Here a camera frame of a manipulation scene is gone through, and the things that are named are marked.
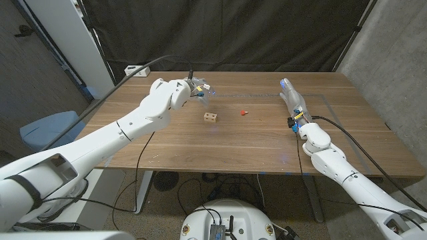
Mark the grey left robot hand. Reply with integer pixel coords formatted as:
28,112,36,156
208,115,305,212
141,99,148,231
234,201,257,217
189,77,214,107

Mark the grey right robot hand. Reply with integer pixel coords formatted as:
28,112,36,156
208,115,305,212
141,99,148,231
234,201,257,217
279,78,313,123

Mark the black backdrop curtain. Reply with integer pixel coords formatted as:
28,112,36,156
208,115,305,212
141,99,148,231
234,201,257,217
81,0,378,84

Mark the white power strip box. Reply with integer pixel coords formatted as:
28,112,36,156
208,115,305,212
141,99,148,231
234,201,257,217
124,65,151,78

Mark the black backdrop stand pole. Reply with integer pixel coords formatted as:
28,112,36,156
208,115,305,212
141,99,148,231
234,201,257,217
332,0,378,73
76,0,117,87

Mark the grey table leg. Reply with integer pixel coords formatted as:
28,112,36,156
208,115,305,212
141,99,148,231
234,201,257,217
302,175,324,223

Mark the white table leg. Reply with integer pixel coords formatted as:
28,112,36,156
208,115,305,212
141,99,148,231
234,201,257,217
133,170,154,215

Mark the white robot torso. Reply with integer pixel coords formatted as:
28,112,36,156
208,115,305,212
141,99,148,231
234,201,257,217
179,199,277,240

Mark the black antenna on torso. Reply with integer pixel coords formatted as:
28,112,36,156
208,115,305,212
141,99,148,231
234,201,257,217
226,215,238,240

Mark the black connector beside torso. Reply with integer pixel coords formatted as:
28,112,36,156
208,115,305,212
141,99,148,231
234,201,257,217
283,226,300,240

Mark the grey electronics box on torso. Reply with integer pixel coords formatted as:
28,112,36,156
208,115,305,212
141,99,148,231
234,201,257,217
209,223,227,240

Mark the white cabinet panel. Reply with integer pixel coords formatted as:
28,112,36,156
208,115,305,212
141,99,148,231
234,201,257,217
25,0,116,100

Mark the blue-grey padded stool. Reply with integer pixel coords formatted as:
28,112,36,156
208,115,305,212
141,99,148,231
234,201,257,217
19,110,86,153

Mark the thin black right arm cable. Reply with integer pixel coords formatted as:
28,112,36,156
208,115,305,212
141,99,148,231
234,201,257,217
295,129,426,231

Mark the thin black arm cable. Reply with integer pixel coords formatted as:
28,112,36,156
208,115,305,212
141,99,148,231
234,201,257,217
36,131,156,223
295,129,426,231

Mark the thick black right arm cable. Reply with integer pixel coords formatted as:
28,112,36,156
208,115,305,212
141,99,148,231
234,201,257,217
312,115,427,213

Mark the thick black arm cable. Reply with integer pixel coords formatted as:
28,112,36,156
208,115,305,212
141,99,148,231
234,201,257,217
41,55,194,151
312,115,427,213

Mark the black floor cable bundle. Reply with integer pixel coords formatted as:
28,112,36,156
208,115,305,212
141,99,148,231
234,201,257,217
176,172,264,217

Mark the white floor cable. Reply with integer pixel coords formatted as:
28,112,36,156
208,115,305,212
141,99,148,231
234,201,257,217
256,173,267,210

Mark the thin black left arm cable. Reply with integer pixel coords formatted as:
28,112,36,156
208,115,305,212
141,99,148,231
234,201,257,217
36,131,156,223

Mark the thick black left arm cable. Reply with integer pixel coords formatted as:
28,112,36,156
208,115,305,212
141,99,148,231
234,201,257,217
41,55,194,151

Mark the dark door frame rail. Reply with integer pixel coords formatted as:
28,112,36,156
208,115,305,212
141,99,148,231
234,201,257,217
9,0,95,103

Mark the black door handle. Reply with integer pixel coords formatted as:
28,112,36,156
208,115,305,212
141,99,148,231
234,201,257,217
13,25,34,37

